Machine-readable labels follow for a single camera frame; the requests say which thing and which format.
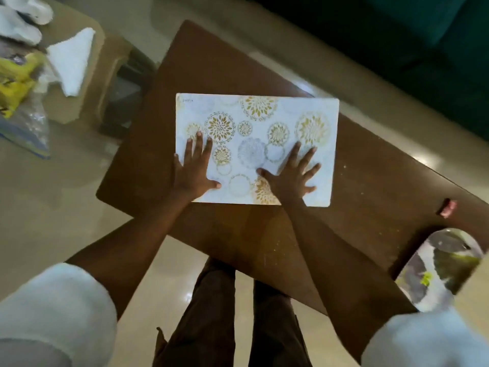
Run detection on person's left hand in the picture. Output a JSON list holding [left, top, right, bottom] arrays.
[[174, 132, 222, 201]]

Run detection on person's right forearm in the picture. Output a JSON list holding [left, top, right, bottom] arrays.
[[281, 198, 419, 363]]

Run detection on dark green sofa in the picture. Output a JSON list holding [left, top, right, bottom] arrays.
[[244, 0, 489, 141]]

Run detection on white floral placemat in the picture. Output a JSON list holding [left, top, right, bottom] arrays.
[[175, 93, 340, 207]]

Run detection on person's left forearm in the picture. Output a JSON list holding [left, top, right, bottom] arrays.
[[67, 187, 199, 322]]

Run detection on brown trousers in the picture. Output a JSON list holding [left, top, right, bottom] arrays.
[[152, 257, 312, 367]]

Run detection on clear zip bag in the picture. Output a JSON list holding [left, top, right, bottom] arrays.
[[0, 49, 52, 159]]

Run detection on white napkin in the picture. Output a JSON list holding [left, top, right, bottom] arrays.
[[45, 27, 96, 98]]

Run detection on person's right hand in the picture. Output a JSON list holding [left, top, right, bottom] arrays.
[[256, 141, 321, 205]]

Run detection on pink candy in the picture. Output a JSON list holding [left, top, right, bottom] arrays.
[[439, 199, 457, 219]]

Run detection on leaf print tray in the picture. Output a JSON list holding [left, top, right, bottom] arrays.
[[395, 228, 486, 313]]

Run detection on beige plastic stool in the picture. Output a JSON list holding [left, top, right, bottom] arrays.
[[38, 0, 157, 139]]

